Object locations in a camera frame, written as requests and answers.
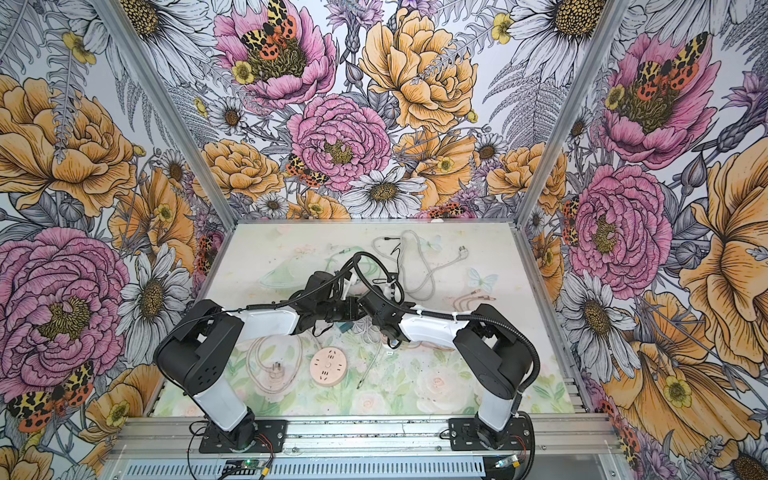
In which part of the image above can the pink charger cable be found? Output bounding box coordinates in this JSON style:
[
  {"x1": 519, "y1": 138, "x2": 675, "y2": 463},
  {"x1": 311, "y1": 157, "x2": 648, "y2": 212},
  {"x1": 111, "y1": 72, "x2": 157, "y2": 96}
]
[{"x1": 449, "y1": 290, "x2": 498, "y2": 313}]

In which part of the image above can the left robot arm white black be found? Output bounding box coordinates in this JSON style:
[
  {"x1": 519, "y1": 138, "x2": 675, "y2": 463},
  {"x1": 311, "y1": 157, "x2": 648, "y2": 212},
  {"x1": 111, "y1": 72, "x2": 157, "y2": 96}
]
[{"x1": 154, "y1": 271, "x2": 364, "y2": 451}]

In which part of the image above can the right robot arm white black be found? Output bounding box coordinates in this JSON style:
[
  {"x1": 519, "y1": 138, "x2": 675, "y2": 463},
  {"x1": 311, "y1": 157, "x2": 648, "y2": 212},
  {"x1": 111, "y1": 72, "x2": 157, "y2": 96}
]
[{"x1": 354, "y1": 288, "x2": 541, "y2": 450}]

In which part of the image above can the round pink power socket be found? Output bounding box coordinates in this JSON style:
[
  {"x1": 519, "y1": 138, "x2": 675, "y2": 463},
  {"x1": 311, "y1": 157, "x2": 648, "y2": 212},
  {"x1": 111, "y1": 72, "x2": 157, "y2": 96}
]
[{"x1": 309, "y1": 347, "x2": 348, "y2": 387}]

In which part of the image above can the white thin coiled cable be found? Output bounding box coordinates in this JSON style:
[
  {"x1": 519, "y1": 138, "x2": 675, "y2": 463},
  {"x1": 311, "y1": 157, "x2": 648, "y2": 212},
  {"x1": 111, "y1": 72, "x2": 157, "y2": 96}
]
[{"x1": 353, "y1": 320, "x2": 385, "y2": 346}]

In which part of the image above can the green thin cable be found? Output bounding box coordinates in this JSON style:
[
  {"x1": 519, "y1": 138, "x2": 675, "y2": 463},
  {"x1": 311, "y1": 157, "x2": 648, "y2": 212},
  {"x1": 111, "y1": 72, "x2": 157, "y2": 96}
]
[{"x1": 323, "y1": 245, "x2": 379, "y2": 280}]

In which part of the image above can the white power strip cable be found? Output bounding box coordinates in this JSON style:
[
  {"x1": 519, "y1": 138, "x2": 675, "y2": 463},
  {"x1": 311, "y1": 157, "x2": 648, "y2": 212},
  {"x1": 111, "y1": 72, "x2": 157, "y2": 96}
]
[{"x1": 370, "y1": 229, "x2": 470, "y2": 302}]

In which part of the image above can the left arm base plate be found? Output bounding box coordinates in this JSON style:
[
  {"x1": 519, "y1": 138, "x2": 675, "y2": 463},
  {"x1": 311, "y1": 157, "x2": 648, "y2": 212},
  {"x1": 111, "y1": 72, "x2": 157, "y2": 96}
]
[{"x1": 198, "y1": 420, "x2": 289, "y2": 454}]

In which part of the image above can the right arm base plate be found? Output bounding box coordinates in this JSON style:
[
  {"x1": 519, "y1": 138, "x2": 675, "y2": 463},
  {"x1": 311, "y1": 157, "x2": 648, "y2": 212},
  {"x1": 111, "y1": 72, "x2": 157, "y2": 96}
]
[{"x1": 447, "y1": 412, "x2": 535, "y2": 452}]

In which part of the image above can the aluminium front rail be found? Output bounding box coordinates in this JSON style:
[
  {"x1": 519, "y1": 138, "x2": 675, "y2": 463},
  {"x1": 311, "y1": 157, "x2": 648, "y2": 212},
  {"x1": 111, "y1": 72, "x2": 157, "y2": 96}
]
[{"x1": 100, "y1": 414, "x2": 632, "y2": 479}]

